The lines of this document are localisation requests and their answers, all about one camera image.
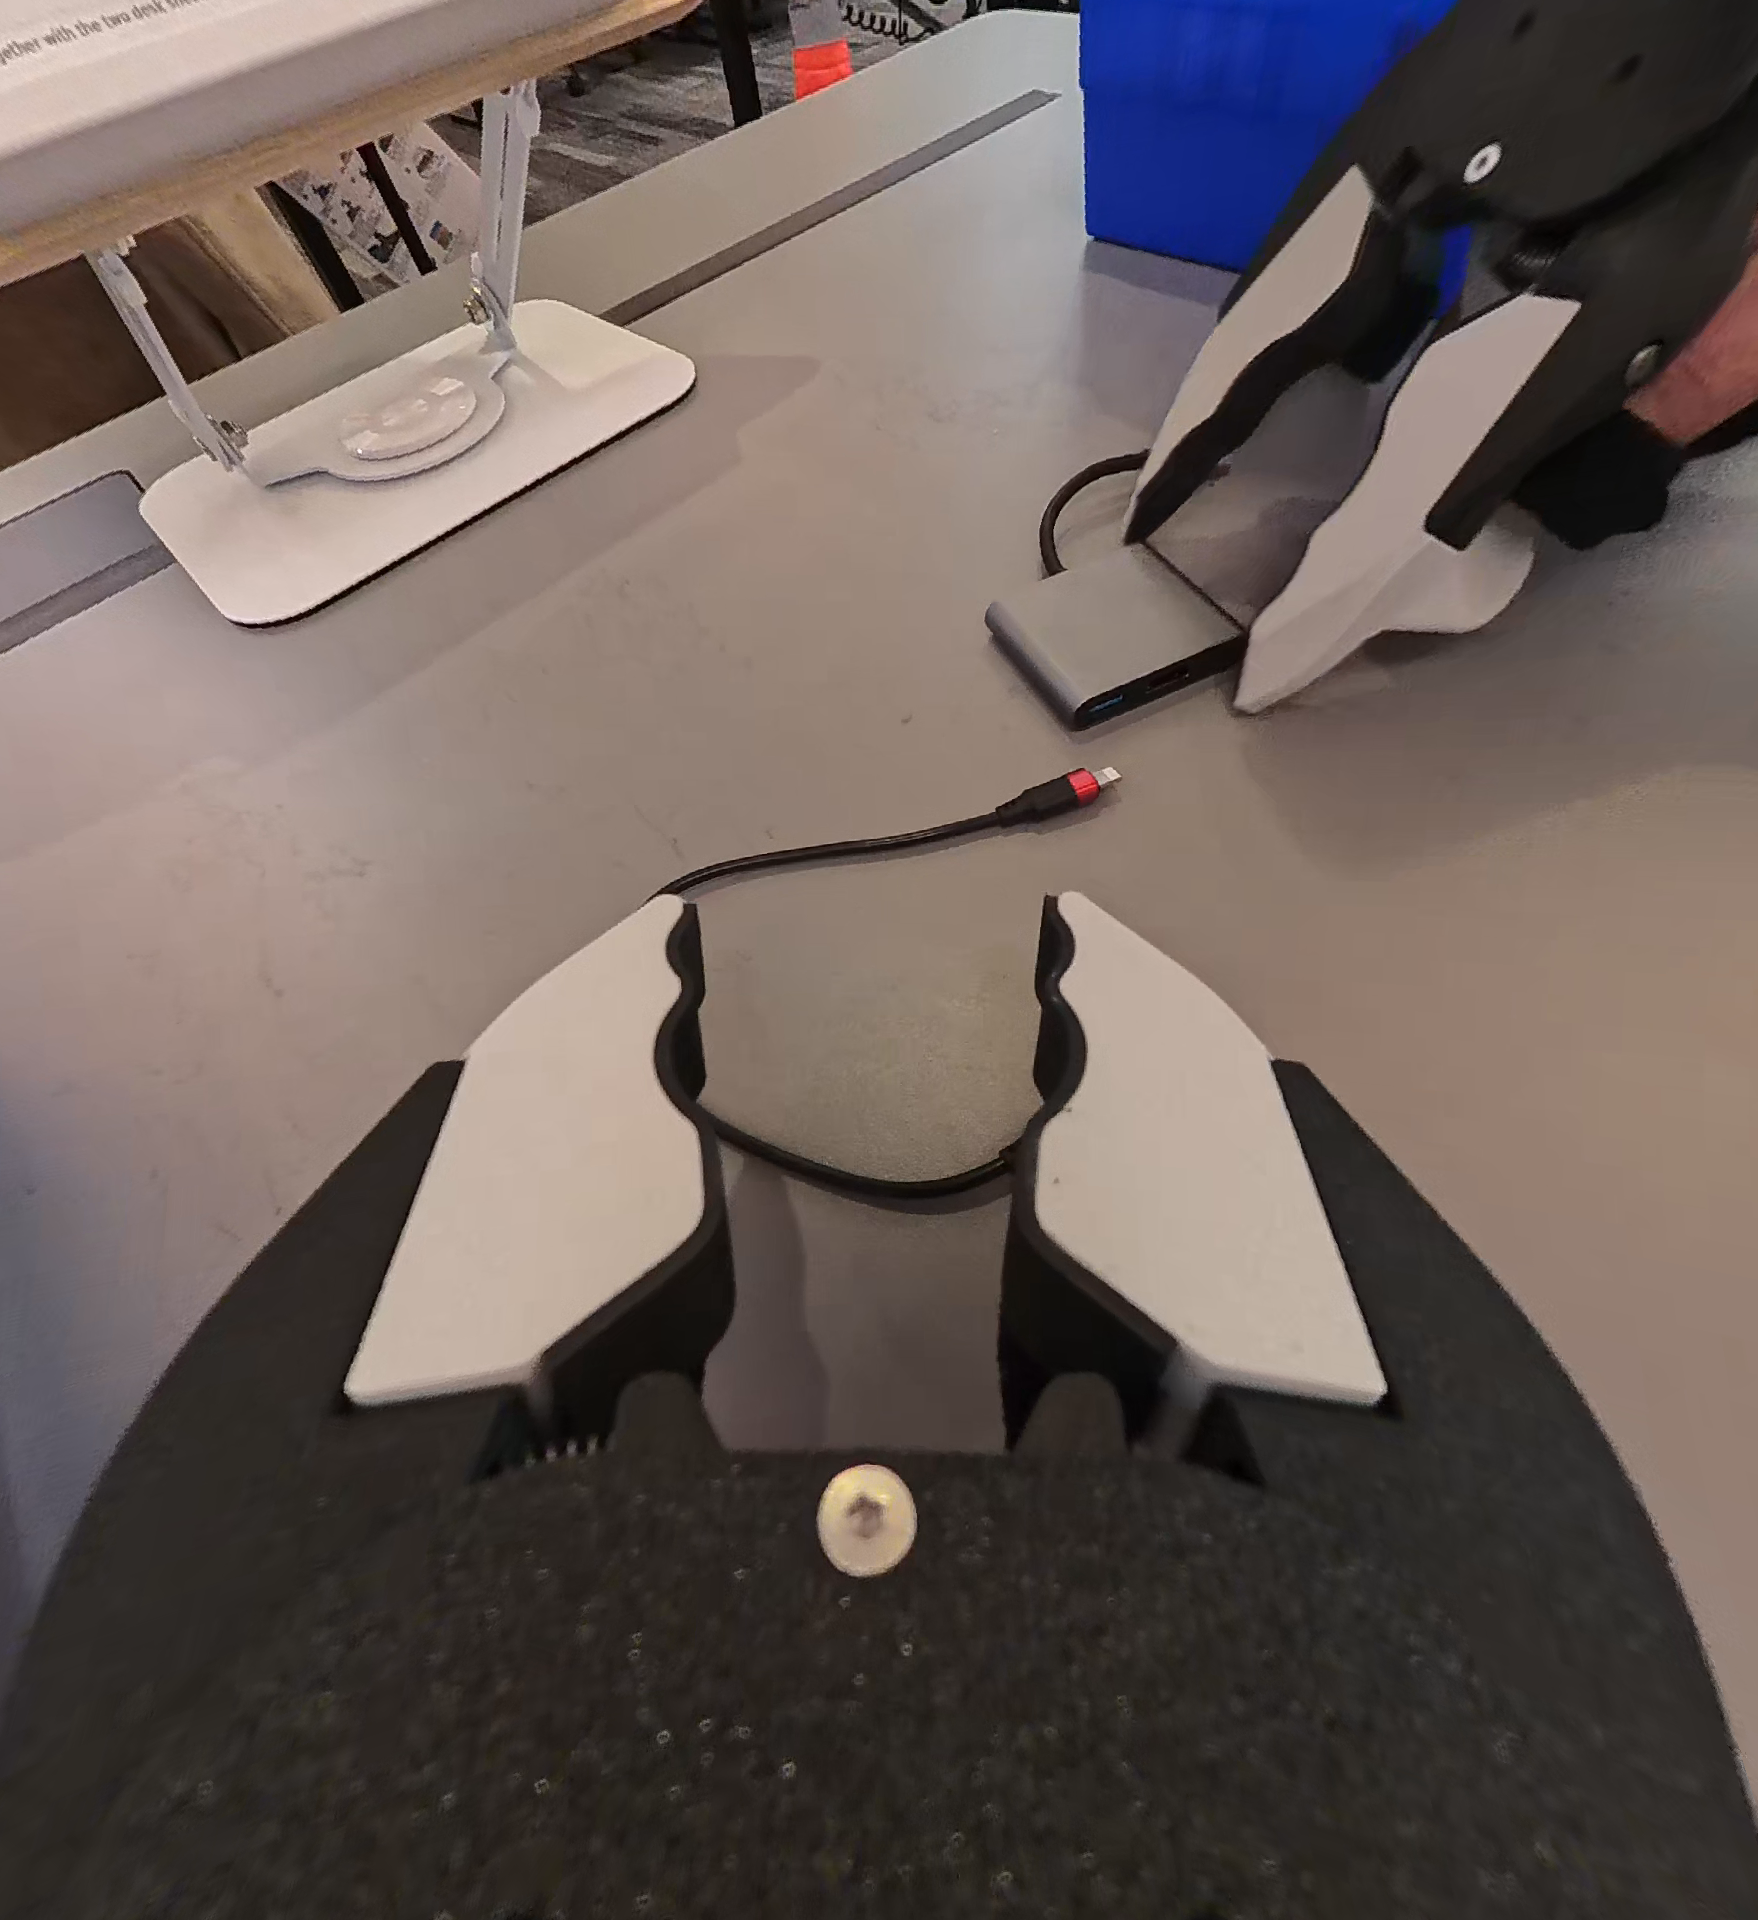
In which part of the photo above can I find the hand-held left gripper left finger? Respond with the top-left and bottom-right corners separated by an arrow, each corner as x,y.
343,894 -> 739,1409

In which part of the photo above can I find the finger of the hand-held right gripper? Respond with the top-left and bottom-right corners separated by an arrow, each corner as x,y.
1124,161 -> 1424,552
1234,288 -> 1589,717

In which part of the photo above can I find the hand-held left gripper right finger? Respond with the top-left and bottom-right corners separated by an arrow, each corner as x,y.
1003,891 -> 1392,1409

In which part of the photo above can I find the blue storage bin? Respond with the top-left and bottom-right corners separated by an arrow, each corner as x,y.
1078,0 -> 1473,281

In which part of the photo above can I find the grey usb hub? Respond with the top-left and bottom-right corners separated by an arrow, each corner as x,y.
988,450 -> 1253,732

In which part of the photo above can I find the black red-tipped usb cable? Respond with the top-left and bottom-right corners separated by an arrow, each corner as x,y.
662,761 -> 1129,1204

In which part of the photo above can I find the printed floor sheet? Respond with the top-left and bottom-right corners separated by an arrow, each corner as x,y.
271,119 -> 463,295

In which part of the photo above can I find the beige curtain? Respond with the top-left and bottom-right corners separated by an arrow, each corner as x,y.
0,196 -> 344,504

